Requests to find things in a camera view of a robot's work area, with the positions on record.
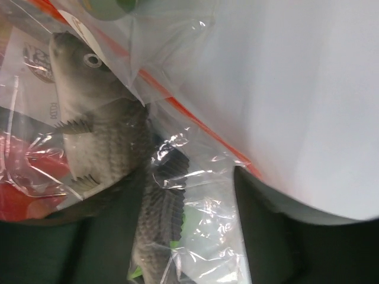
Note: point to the grey fake fish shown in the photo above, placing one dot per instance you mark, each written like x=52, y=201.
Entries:
x=107, y=130

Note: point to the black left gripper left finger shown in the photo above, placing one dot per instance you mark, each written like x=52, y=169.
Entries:
x=88, y=242

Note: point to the red fake apple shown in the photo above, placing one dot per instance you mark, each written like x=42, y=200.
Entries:
x=30, y=177

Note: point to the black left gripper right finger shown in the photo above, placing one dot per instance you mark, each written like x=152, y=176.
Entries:
x=287, y=241

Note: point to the clear orange-zip plastic bag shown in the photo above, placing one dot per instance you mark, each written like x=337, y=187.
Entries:
x=149, y=46

